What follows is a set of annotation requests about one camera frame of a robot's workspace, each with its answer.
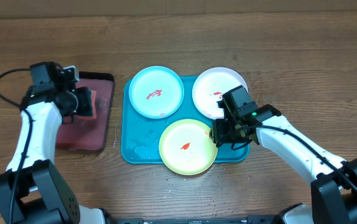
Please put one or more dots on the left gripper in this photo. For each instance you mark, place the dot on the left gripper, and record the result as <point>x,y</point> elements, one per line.
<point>86,100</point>

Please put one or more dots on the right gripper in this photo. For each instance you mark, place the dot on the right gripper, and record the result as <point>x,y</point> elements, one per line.
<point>220,126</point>

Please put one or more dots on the yellow-green plate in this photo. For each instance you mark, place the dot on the yellow-green plate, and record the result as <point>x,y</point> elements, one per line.
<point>186,148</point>

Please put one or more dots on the light blue plate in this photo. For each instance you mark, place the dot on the light blue plate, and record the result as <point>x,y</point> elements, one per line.
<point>156,92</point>

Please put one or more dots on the green and orange sponge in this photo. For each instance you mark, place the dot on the green and orange sponge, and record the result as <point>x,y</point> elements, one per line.
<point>86,103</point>

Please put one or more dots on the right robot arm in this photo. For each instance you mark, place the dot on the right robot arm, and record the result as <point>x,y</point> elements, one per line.
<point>332,179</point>

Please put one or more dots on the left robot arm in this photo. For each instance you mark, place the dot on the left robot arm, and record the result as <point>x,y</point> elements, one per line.
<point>32,190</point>

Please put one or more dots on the black tray with pink water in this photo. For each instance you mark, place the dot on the black tray with pink water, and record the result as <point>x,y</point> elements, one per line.
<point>89,133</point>

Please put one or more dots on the teal plastic serving tray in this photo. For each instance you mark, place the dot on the teal plastic serving tray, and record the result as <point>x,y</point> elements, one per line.
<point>140,135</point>

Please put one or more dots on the white plate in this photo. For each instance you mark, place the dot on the white plate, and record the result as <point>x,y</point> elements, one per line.
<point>209,88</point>

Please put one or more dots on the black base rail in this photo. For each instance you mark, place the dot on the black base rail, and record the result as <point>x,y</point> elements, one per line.
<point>251,219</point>

